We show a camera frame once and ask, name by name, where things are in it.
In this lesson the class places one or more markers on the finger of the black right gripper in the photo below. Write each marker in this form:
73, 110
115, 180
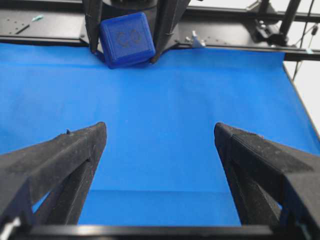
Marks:
169, 13
92, 15

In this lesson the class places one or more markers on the black aluminium frame rail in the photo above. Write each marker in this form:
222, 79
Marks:
257, 28

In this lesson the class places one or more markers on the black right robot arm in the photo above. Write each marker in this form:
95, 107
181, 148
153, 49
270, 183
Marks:
115, 8

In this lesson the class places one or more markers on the blue table cloth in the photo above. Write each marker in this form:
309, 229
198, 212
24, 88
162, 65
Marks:
160, 165

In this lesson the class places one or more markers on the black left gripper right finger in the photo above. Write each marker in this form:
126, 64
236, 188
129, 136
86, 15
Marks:
271, 184

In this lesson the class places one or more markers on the blue cube block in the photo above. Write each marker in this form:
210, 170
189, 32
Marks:
126, 40

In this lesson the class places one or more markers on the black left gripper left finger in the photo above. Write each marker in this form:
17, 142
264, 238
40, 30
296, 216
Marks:
48, 183

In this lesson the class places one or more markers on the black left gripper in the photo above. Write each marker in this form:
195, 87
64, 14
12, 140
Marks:
293, 229

